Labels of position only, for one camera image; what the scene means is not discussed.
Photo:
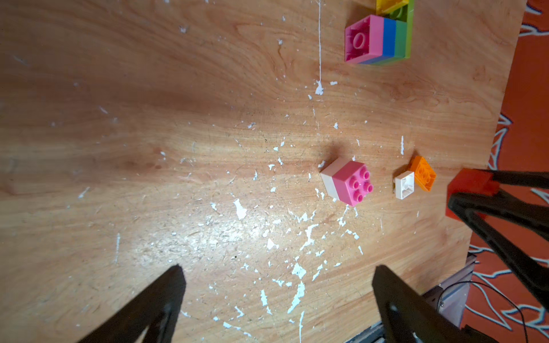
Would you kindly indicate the yellow lego brick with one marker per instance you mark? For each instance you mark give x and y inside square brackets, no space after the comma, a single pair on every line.
[386,7]

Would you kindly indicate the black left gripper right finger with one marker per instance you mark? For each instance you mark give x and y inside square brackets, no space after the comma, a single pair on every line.
[406,316]

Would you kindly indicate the lime green long lego brick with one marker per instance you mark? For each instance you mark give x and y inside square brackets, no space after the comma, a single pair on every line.
[406,14]

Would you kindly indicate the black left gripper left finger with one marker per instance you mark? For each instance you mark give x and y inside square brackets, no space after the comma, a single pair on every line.
[152,315]

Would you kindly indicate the orange lego brick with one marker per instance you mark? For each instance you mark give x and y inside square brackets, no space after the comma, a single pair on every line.
[424,174]

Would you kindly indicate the small white lego brick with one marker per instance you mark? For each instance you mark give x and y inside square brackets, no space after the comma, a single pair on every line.
[404,185]

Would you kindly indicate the blue lego brick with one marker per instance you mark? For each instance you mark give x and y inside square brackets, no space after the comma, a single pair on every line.
[382,39]

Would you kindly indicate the red lego brick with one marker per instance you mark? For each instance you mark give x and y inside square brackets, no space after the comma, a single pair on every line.
[471,181]

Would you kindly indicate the magenta lego brick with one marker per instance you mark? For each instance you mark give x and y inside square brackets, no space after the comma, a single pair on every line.
[364,40]
[352,183]

